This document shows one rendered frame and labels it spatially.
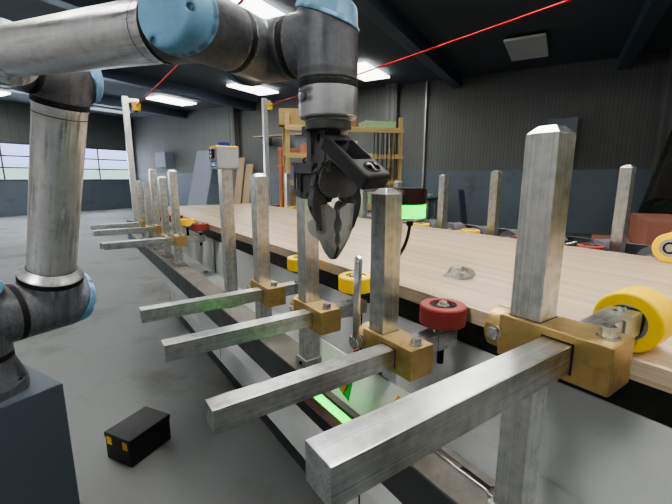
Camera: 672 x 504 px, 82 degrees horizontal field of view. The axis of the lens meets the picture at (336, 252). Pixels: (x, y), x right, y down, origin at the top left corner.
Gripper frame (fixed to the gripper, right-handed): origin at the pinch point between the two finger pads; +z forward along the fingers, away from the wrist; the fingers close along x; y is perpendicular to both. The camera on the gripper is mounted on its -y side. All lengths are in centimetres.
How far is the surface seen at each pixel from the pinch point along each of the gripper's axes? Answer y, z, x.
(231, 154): 70, -19, -9
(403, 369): -10.4, 17.2, -5.3
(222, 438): 103, 101, -11
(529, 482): -29.7, 24.2, -7.5
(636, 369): -34.2, 12.0, -22.0
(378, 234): -3.1, -2.7, -6.1
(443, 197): 75, -2, -115
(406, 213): -4.9, -5.9, -10.4
